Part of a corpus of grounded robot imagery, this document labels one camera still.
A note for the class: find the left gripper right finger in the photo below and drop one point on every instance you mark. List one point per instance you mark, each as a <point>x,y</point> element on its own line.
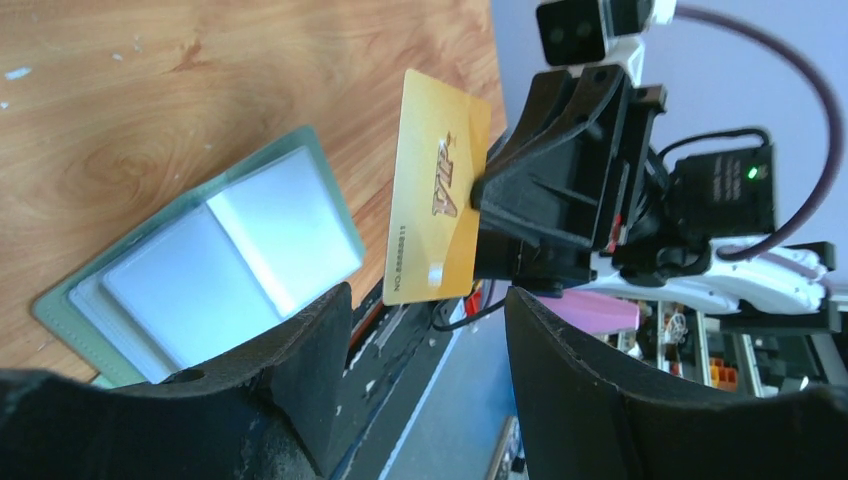
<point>589,411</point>

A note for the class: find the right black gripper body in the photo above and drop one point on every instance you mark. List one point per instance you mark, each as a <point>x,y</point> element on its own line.
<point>552,268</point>

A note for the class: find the green card holder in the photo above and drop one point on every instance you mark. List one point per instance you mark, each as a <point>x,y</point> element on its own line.
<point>221,264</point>

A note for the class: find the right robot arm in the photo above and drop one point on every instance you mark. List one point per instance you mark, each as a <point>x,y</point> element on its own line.
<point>715,205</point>

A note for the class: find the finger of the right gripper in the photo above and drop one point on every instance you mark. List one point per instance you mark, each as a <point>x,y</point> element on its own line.
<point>559,191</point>
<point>559,106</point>

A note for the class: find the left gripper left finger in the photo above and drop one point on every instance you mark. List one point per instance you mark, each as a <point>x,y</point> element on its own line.
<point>263,410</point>

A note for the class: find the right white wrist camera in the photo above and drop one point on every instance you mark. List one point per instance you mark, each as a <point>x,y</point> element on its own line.
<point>578,34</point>

